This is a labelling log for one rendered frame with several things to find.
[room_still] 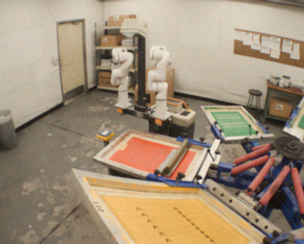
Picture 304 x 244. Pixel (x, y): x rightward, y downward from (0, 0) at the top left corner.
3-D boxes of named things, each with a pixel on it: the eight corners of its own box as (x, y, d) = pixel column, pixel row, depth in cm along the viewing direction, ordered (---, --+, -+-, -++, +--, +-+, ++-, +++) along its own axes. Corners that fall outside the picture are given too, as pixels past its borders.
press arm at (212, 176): (132, 161, 196) (131, 156, 193) (135, 158, 201) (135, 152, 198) (272, 196, 147) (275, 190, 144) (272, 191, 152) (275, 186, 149)
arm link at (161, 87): (167, 100, 202) (168, 83, 195) (152, 100, 203) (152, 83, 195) (167, 97, 211) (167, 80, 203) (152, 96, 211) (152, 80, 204)
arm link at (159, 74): (170, 53, 179) (146, 53, 180) (169, 94, 200) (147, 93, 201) (169, 49, 191) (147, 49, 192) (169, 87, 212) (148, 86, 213)
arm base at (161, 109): (160, 109, 223) (160, 94, 216) (172, 113, 217) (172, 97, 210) (151, 115, 212) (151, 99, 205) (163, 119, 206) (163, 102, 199)
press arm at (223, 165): (209, 169, 164) (210, 163, 162) (211, 164, 169) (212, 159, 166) (230, 174, 157) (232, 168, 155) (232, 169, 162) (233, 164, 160)
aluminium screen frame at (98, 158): (93, 161, 179) (92, 157, 177) (129, 130, 226) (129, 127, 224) (187, 192, 148) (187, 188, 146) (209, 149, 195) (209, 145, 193)
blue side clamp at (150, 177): (145, 182, 159) (145, 175, 156) (149, 178, 164) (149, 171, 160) (185, 194, 148) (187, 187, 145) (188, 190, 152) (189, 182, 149)
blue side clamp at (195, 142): (175, 145, 204) (175, 138, 201) (177, 142, 208) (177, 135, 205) (207, 152, 192) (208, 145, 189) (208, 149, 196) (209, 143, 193)
